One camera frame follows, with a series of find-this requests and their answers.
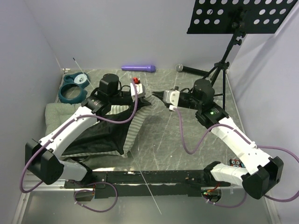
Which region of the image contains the green checkered pet cushion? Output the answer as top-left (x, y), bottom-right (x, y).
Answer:
top-left (45, 103), bottom-right (81, 135)

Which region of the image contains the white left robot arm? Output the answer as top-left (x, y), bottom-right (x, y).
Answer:
top-left (21, 74), bottom-right (142, 188)

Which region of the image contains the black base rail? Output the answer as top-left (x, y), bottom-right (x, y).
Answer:
top-left (64, 170), bottom-right (231, 199)

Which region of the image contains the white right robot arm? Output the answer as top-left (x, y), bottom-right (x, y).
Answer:
top-left (152, 79), bottom-right (284, 199)

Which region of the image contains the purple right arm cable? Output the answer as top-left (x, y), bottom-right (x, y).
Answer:
top-left (175, 107), bottom-right (299, 208)

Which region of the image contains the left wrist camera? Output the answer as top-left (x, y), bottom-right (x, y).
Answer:
top-left (130, 77), bottom-right (146, 101)

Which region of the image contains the teal double pet bowl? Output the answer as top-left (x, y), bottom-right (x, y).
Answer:
top-left (58, 72), bottom-right (90, 104)

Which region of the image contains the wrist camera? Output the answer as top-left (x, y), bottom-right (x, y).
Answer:
top-left (163, 90), bottom-right (180, 111)
top-left (130, 77), bottom-right (146, 101)

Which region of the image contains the black music stand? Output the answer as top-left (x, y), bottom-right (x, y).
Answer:
top-left (186, 0), bottom-right (297, 110)

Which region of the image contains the black handheld microphone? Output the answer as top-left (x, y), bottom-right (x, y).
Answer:
top-left (176, 64), bottom-right (208, 76)

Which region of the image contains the green striped pet tent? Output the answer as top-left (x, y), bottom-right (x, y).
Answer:
top-left (61, 95), bottom-right (154, 159)

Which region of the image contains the round metal lid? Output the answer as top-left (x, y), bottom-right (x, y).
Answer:
top-left (71, 156), bottom-right (89, 162)

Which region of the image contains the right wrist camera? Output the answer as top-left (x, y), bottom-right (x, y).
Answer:
top-left (163, 90), bottom-right (180, 111)

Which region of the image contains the purple toy microphone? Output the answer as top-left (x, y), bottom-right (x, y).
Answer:
top-left (121, 65), bottom-right (156, 72)

